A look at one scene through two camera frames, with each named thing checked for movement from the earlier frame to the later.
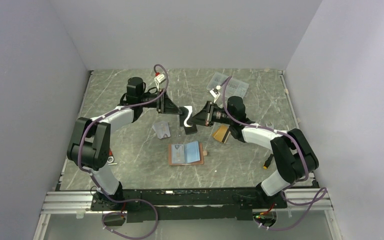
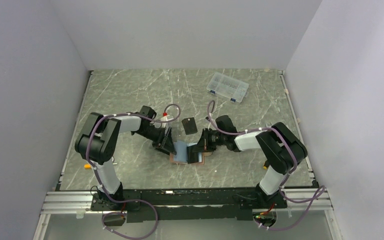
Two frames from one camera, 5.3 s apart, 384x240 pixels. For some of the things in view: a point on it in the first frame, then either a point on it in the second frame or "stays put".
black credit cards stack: (191, 130) stays put
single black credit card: (188, 122) → (192, 154)
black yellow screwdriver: (268, 161) stays put
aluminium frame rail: (318, 200) stays put
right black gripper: (204, 117) → (202, 143)
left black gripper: (166, 106) → (168, 145)
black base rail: (181, 204) stays put
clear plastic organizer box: (234, 87) stays put
